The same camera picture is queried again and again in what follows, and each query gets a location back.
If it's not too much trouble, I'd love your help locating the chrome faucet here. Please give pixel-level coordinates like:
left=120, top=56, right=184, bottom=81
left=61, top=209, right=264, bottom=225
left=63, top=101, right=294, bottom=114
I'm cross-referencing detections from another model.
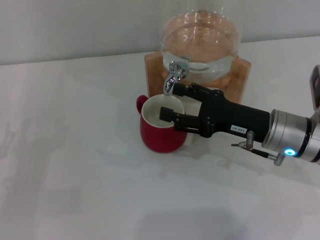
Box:
left=163, top=60, right=190, bottom=97

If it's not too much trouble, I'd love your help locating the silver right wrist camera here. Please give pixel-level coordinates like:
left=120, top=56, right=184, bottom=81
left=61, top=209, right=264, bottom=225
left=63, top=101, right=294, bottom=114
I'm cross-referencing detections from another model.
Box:
left=309, top=64, right=320, bottom=118

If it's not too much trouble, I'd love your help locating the black cable with metal plugs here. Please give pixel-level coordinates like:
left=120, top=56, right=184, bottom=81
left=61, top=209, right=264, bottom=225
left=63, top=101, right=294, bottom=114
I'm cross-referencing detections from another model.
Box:
left=231, top=131, right=286, bottom=166

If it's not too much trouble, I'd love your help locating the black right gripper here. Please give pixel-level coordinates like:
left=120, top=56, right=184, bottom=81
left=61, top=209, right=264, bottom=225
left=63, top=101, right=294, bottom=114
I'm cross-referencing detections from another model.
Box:
left=159, top=82, right=271, bottom=144

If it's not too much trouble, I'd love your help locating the glass water dispenser jar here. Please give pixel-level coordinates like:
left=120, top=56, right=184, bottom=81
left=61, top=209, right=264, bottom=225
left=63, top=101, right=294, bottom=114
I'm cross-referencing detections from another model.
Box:
left=158, top=0, right=243, bottom=86

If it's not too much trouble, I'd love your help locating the red ceramic cup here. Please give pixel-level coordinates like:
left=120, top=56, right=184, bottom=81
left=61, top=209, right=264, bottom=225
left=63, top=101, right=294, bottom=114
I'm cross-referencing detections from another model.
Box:
left=136, top=94, right=188, bottom=154

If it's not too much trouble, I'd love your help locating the wooden dispenser stand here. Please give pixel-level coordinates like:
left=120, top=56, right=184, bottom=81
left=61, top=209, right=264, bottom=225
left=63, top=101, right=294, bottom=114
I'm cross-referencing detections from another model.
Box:
left=144, top=51, right=252, bottom=105

